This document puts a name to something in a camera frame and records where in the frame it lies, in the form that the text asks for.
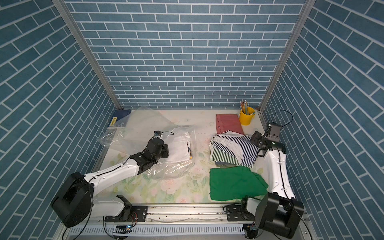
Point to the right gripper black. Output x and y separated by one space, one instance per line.
254 137

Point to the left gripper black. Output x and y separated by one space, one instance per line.
165 148

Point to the blue white striped tank top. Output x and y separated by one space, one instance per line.
237 144

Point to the clear vacuum bag with valve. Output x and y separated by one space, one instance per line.
131 134

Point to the red garment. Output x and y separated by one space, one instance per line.
228 122

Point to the green white striped garment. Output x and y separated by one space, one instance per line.
218 155

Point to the bright green garment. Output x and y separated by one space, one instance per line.
235 183

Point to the clear bag with striped clothes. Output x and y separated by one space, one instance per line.
164 170

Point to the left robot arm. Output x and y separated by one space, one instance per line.
73 201

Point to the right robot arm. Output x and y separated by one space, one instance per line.
278 212

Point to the yellow pencil cup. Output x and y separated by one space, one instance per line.
246 116

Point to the coloured pencils bundle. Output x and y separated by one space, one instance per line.
244 107

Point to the dark blue book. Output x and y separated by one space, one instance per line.
119 119

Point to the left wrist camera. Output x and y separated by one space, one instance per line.
157 134

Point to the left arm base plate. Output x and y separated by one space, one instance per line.
133 214

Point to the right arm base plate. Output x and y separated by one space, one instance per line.
235 213

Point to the aluminium rail frame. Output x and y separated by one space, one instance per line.
163 220

